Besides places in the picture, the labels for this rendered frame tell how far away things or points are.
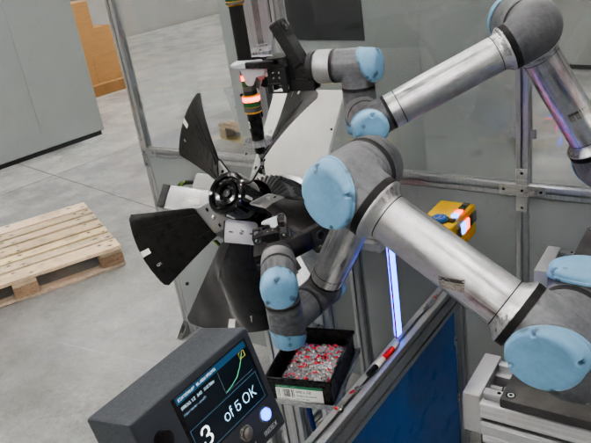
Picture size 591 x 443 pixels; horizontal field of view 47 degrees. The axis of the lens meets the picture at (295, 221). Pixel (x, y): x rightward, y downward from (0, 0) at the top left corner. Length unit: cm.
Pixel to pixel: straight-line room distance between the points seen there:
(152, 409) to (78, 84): 664
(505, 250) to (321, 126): 76
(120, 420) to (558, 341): 63
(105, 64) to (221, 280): 831
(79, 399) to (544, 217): 217
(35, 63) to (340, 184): 636
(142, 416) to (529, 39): 100
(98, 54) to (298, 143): 793
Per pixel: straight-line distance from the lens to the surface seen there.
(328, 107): 206
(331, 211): 113
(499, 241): 233
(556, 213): 223
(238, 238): 179
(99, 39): 991
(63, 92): 746
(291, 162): 205
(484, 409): 136
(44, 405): 339
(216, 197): 180
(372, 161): 116
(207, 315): 176
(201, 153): 197
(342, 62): 153
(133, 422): 100
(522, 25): 146
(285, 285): 134
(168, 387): 104
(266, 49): 226
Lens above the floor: 185
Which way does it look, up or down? 24 degrees down
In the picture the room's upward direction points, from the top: 9 degrees counter-clockwise
